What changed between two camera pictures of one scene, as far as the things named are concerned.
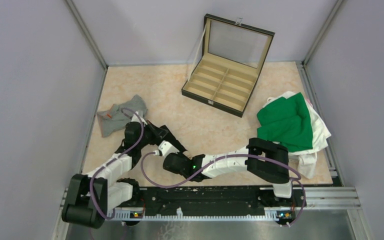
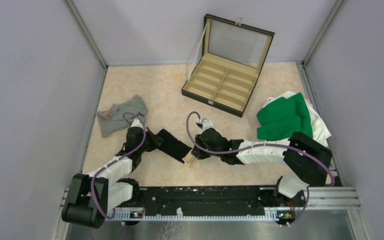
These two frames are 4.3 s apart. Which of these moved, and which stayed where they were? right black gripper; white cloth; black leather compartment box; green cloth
Moved: right black gripper
Stayed: green cloth; white cloth; black leather compartment box
